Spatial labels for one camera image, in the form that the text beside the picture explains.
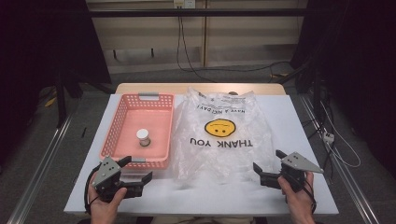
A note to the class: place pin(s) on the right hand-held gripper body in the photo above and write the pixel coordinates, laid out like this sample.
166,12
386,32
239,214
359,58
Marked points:
299,163

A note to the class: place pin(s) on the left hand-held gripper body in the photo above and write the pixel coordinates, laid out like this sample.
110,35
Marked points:
107,172

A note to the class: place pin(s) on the white-capped small jar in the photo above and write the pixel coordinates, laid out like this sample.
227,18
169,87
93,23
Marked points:
143,136

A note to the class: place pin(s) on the clear plastic smiley bag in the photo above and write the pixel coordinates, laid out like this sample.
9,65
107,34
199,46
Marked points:
224,161

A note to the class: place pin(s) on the pink plastic basket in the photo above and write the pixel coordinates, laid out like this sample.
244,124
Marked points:
155,121

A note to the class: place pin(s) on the person's left hand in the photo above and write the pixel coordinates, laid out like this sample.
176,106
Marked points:
102,208

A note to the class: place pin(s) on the person's right hand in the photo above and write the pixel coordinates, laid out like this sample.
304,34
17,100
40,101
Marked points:
300,203

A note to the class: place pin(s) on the white power strip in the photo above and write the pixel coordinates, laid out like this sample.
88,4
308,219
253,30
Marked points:
328,137

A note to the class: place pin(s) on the black metal stand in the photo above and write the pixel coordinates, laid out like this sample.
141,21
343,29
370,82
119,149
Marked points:
60,102

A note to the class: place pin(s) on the yellow floor tape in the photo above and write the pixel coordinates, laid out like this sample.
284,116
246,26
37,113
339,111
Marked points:
50,101

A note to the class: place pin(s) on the black curtain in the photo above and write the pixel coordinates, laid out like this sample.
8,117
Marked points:
40,46
364,62

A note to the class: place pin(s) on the black horizontal bar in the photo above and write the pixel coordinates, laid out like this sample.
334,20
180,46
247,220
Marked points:
199,12

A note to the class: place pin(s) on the metal floor rail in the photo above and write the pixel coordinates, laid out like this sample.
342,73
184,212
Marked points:
40,168
348,177

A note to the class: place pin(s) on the white wall socket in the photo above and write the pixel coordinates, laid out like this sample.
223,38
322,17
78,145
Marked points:
184,3

